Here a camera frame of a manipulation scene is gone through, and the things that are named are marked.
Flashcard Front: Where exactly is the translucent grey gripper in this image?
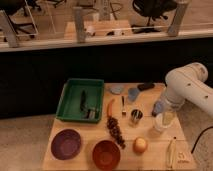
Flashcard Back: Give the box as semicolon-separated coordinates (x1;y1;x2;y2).
152;95;176;126

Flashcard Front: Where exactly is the blue sponge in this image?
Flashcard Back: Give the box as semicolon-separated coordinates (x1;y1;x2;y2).
128;88;140;102

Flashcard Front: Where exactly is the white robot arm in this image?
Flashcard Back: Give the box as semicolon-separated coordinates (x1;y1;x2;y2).
152;62;213;117

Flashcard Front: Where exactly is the dark knife in tray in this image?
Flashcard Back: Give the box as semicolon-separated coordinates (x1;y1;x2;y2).
80;90;99;119

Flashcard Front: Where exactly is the green plastic tray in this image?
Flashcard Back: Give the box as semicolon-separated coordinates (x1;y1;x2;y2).
56;78;104;123

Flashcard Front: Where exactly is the white plastic cup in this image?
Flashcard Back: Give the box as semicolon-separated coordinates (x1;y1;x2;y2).
154;113;171;132

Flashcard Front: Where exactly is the black rectangular object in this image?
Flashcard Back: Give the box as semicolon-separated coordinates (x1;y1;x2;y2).
137;82;155;91

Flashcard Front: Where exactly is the metal cup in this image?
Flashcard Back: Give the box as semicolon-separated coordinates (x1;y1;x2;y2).
130;109;143;126

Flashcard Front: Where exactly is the wooden board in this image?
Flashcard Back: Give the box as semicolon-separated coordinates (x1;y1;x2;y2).
42;83;196;171

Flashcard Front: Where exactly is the yellow apple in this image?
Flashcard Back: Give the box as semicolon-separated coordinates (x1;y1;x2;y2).
133;137;148;153

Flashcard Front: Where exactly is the yellow banana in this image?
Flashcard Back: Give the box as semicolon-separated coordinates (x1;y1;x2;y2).
166;138;176;168

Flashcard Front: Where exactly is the orange carrot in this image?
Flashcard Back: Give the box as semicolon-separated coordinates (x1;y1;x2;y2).
107;99;115;117

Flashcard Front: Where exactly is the bunch of dark grapes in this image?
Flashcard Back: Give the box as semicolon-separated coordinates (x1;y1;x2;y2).
107;116;126;149

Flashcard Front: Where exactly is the red-brown bowl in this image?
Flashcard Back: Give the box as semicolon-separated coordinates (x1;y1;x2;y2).
92;140;120;171

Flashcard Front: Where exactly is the black office chair right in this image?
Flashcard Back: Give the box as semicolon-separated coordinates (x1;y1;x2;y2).
131;0;177;34

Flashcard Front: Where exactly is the black office chair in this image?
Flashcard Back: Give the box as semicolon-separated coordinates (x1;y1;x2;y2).
131;0;177;34
0;0;41;38

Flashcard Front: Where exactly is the purple bowl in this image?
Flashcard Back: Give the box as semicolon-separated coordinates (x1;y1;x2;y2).
51;129;81;160

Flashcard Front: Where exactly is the black office chair left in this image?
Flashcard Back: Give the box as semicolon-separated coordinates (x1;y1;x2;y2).
0;0;41;38

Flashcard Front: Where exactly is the black cable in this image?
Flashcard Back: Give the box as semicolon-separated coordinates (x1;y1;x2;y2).
190;125;213;155

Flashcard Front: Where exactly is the grey window post right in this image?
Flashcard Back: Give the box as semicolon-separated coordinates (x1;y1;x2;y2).
167;0;189;37

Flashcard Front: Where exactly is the grey window post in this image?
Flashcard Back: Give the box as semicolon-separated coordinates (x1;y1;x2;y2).
0;10;19;48
167;0;189;37
73;6;86;43

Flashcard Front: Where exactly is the grey window post middle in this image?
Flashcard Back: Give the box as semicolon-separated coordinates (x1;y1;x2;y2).
73;6;86;43

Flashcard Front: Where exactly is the grey window post left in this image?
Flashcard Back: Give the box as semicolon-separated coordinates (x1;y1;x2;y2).
0;10;19;48

